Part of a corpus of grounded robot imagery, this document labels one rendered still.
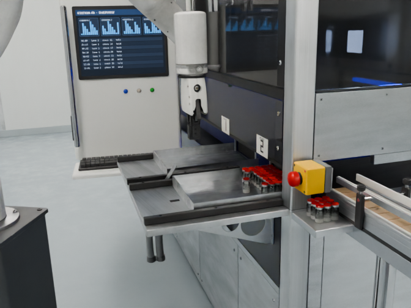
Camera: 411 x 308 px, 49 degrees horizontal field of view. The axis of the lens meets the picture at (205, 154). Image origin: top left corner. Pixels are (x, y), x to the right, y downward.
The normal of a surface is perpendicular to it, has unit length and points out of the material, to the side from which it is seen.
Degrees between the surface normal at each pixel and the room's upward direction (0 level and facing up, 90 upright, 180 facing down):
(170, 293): 0
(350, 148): 90
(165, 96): 90
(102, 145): 90
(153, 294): 0
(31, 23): 90
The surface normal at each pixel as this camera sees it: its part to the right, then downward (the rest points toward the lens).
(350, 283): 0.29, 0.25
